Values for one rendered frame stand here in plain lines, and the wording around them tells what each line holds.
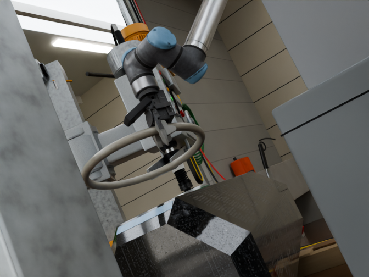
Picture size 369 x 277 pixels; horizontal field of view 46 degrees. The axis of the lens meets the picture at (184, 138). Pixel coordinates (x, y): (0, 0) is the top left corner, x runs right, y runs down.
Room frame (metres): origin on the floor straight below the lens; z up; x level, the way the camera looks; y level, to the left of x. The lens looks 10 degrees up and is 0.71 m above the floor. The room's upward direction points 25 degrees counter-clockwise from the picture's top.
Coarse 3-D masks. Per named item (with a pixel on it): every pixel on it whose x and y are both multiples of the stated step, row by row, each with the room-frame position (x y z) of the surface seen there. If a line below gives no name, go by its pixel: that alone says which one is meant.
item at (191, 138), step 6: (174, 96) 2.71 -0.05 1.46; (174, 102) 2.40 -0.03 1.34; (180, 102) 2.94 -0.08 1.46; (192, 132) 2.80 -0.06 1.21; (186, 138) 2.44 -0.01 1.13; (192, 138) 2.75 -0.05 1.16; (180, 144) 2.68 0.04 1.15; (186, 144) 2.43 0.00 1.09; (192, 144) 2.89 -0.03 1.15; (162, 156) 2.44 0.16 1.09
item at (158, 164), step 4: (184, 148) 2.38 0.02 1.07; (176, 152) 2.08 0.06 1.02; (180, 152) 2.14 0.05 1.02; (184, 152) 2.29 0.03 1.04; (172, 156) 1.89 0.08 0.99; (176, 156) 1.96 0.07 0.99; (160, 160) 2.16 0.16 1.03; (164, 160) 2.26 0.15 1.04; (172, 160) 1.81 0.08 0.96; (156, 164) 2.02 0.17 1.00; (160, 164) 2.11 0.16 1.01; (164, 164) 2.21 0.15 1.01; (148, 168) 1.85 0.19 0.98; (152, 168) 1.90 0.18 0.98; (156, 168) 1.99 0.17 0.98; (148, 172) 1.82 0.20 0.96; (156, 176) 1.83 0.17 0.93
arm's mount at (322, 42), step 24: (264, 0) 0.95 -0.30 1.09; (288, 0) 0.93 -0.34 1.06; (312, 0) 0.92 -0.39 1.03; (336, 0) 0.90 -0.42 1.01; (360, 0) 0.88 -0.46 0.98; (288, 24) 0.94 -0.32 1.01; (312, 24) 0.93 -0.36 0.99; (336, 24) 0.91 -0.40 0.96; (360, 24) 0.89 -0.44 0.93; (288, 48) 0.95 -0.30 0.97; (312, 48) 0.94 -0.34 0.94; (336, 48) 0.92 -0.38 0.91; (360, 48) 0.90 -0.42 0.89; (312, 72) 0.95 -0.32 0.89; (336, 72) 0.93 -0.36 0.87
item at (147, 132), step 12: (144, 132) 1.37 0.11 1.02; (156, 132) 1.39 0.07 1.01; (204, 132) 1.59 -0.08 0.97; (120, 144) 1.37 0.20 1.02; (96, 156) 1.40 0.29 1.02; (180, 156) 1.79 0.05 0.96; (84, 168) 1.45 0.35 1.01; (168, 168) 1.81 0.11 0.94; (84, 180) 1.52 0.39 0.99; (132, 180) 1.79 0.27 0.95; (144, 180) 1.81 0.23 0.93
